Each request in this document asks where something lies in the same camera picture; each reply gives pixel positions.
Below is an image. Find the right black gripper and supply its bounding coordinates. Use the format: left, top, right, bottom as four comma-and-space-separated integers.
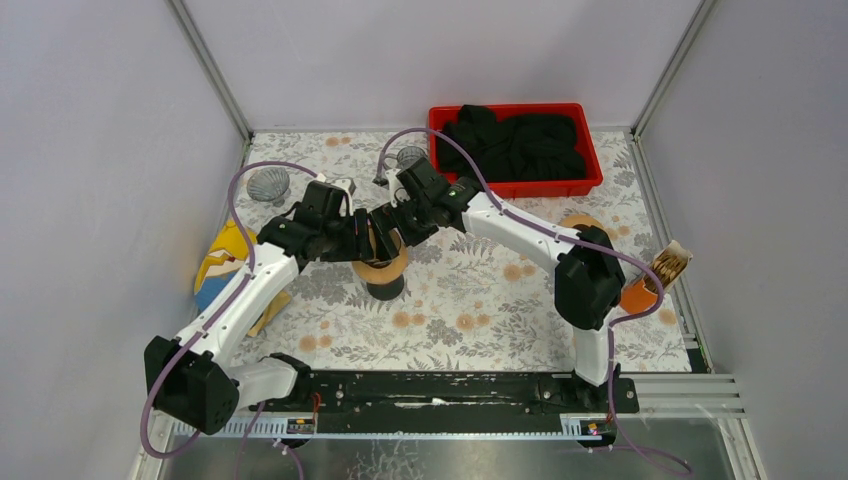
368, 194, 439, 262

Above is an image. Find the dark glass carafe red rim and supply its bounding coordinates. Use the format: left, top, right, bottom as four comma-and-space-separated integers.
366, 278, 404, 301

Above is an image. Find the brown paper coffee filter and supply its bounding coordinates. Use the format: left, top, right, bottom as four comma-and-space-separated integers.
369, 225, 402, 263

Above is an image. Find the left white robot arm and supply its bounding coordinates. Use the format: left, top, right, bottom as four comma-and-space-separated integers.
142, 179, 372, 435

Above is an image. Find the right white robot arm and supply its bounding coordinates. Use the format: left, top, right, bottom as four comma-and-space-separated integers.
375, 159, 624, 412

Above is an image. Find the floral table mat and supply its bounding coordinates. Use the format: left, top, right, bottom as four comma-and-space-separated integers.
232, 131, 691, 372

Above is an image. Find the red plastic bin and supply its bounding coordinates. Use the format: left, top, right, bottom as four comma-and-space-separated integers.
428, 102, 603, 199

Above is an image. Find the yellow blue cartoon book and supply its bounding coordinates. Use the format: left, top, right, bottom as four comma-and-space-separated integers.
193, 219, 292, 338

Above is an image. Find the black cloth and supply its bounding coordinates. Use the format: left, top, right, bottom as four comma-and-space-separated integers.
441, 105, 587, 184

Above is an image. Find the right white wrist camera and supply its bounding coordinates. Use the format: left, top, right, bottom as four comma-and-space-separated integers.
373, 169, 409, 203

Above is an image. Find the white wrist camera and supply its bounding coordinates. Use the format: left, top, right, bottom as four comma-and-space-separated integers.
373, 169, 409, 203
313, 173, 357, 214

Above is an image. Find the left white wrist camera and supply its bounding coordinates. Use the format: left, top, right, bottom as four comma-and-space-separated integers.
313, 173, 357, 214

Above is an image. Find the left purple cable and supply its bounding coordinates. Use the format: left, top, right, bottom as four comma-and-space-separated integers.
139, 160, 326, 480

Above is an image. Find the purple cable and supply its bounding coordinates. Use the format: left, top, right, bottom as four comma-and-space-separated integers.
374, 127, 694, 480
139, 160, 326, 480

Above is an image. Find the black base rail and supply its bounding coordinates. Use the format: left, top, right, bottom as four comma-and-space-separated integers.
265, 370, 640, 435

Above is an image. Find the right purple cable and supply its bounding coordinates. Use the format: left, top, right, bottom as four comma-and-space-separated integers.
374, 127, 694, 480

